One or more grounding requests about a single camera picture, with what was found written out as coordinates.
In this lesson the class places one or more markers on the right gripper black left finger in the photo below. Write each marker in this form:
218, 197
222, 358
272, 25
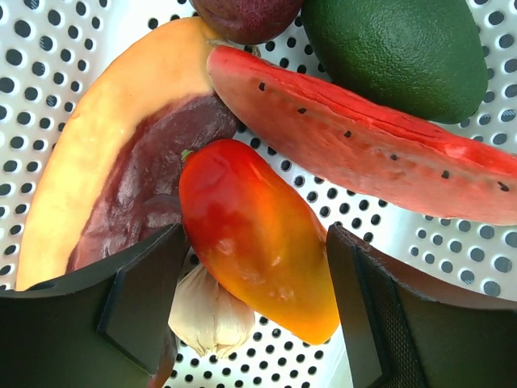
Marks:
105, 325

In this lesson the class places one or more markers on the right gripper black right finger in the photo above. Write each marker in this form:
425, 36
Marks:
405, 328

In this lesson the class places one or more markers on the orange red mango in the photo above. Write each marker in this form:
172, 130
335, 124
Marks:
258, 238

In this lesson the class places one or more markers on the green avocado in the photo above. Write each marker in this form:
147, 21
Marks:
420, 57

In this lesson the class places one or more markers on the beige garlic bulb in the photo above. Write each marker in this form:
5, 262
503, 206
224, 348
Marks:
207, 318

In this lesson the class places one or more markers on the dark red meat slice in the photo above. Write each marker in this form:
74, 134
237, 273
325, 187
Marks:
140, 195

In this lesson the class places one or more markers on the watermelon slice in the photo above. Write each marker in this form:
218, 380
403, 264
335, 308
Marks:
364, 147

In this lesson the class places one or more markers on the orange papaya slice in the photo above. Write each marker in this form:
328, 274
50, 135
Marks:
162, 67

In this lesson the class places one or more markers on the dark purple plum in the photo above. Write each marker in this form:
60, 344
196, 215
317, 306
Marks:
248, 21

